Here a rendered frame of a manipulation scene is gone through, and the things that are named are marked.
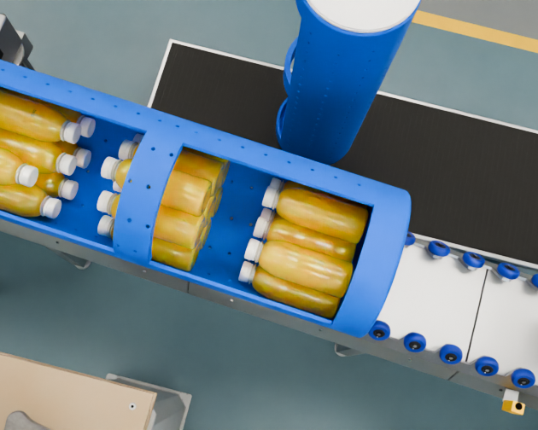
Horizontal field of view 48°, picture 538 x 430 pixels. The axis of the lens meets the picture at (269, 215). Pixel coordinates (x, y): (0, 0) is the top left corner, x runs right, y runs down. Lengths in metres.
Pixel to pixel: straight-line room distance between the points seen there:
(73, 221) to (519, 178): 1.63
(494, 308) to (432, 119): 1.11
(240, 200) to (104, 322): 1.10
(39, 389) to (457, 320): 0.83
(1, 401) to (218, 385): 1.12
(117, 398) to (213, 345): 1.08
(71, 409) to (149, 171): 0.44
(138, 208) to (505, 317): 0.79
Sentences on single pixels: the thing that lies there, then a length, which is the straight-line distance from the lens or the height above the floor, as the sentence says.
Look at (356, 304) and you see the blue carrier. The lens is 1.03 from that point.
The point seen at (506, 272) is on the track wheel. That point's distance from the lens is 1.34.
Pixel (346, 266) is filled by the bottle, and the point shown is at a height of 1.13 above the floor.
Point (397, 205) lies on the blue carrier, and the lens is 1.05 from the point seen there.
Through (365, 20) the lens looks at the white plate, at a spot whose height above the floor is 1.04.
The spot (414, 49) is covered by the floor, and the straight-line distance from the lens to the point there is 2.63.
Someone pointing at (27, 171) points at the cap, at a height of 1.12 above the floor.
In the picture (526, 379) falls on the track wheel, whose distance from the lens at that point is 1.34.
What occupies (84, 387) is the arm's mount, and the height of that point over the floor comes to 1.07.
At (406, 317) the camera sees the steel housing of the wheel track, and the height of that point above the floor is 0.93.
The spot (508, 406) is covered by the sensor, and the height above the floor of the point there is 0.93.
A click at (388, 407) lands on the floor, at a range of 2.25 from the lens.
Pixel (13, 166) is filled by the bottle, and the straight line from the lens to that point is 1.20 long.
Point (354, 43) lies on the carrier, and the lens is 1.42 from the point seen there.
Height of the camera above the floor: 2.19
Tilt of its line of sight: 75 degrees down
